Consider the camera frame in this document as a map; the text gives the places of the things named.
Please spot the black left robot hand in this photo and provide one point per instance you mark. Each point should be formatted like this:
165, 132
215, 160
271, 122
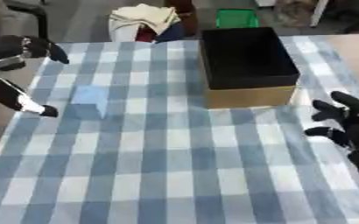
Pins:
6, 49

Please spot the pile of folded cloths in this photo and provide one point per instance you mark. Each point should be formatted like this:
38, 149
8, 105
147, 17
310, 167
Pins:
144, 22

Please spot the black chair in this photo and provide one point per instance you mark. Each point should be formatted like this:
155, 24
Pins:
24, 14

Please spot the white table leg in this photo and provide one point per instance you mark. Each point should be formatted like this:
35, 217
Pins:
318, 13

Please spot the green plastic crate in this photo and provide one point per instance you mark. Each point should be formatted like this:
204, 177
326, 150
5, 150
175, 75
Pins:
237, 18

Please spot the tan cardboard box black inside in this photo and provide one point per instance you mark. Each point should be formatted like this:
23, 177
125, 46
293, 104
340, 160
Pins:
249, 67

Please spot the light blue cube block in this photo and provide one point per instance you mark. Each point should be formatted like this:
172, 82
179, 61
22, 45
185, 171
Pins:
89, 102

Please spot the brown wooden post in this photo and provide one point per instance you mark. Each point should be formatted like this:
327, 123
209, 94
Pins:
184, 14

